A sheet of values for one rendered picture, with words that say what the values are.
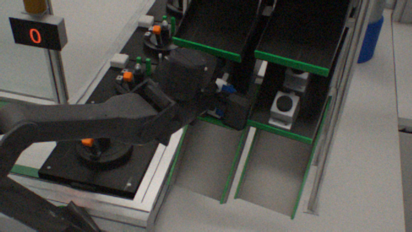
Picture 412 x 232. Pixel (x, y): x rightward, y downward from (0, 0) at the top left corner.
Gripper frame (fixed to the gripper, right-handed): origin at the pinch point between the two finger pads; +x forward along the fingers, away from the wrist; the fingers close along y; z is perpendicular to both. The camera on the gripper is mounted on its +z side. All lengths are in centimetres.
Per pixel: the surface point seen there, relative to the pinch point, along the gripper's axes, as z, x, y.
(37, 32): -8, 8, 49
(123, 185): -33.1, 3.5, 16.6
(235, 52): 7.7, 0.7, -2.2
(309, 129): -4.8, 9.8, -17.8
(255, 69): 2.2, 11.4, -3.5
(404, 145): -29, 80, -38
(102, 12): -25, 80, 82
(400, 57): -10, 108, -26
